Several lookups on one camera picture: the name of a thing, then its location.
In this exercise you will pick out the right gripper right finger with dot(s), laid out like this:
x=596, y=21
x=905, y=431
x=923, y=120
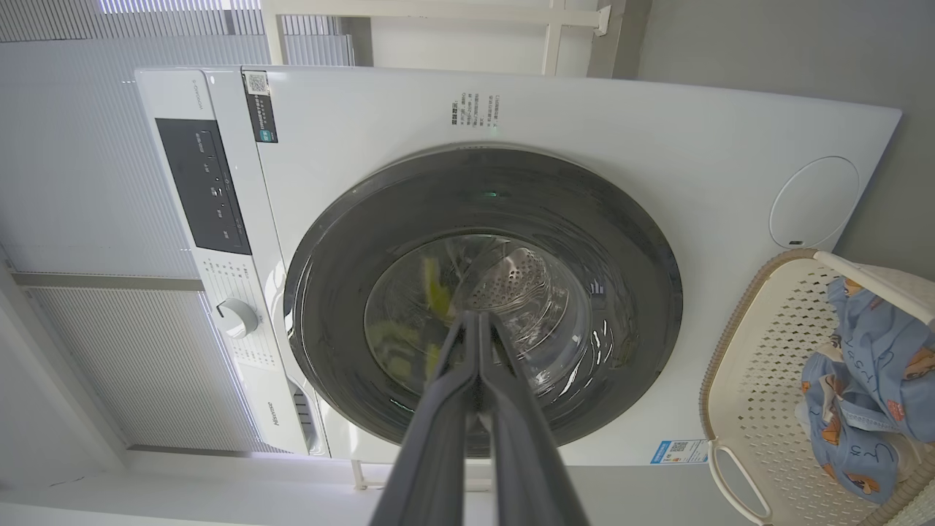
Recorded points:
x=526, y=453

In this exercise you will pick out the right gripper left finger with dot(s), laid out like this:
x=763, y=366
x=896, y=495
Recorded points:
x=438, y=446

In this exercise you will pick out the dark round washer door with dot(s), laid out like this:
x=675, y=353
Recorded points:
x=343, y=292

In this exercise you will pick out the blue garment with orange print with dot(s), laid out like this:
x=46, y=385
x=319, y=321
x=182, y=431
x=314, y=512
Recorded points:
x=884, y=343
x=851, y=446

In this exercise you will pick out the white washing machine dial knob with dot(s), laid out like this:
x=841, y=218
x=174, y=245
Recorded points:
x=235, y=318

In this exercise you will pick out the white front-load washing machine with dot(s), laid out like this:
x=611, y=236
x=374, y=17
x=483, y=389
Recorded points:
x=657, y=131

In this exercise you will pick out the black touch control display panel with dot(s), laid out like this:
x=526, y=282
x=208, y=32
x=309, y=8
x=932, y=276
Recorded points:
x=201, y=186

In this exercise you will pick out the round white filter access cover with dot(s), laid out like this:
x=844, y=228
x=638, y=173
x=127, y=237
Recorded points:
x=814, y=202

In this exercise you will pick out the blue energy label sticker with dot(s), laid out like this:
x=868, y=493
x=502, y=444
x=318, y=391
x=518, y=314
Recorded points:
x=679, y=451

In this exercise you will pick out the cream perforated laundry basket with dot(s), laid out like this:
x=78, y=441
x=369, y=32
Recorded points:
x=760, y=380

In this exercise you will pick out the black QR code sticker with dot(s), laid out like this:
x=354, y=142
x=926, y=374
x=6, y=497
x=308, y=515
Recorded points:
x=259, y=109

